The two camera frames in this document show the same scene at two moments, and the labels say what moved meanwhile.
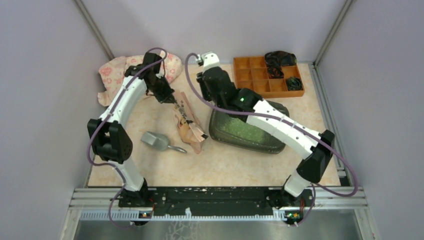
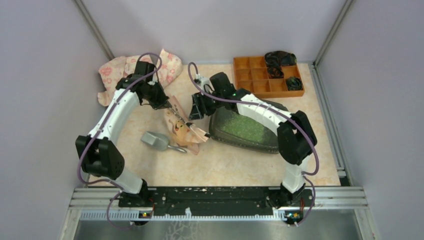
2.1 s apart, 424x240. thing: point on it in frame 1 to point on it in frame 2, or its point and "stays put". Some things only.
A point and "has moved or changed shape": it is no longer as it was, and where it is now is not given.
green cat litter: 243,130 stays put
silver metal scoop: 159,141 stays put
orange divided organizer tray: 251,73 stays put
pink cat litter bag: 192,135 has moved or changed shape
